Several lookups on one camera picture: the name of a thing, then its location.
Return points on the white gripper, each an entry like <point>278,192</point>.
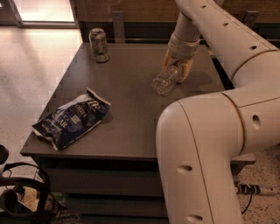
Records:
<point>182,49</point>

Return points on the clear plastic water bottle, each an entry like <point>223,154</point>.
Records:
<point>165,81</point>

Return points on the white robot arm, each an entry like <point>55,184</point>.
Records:
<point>197,137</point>

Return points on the silver beverage can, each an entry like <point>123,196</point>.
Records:
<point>99,46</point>

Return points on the grey drawer cabinet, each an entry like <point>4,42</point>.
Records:
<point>112,172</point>

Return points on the blue chips bag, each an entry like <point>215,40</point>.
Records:
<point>69,122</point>

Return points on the white power strip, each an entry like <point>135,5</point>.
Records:
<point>256,190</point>

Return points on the horizontal metal rail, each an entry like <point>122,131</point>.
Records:
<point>139,40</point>

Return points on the left metal rail bracket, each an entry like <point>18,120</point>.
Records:
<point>118,26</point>

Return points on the metal rail bracket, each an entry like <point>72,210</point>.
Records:
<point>250,18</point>
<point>118,26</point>

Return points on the right metal rail bracket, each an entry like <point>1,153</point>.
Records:
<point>250,18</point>

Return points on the window frame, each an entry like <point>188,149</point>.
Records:
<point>38,13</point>

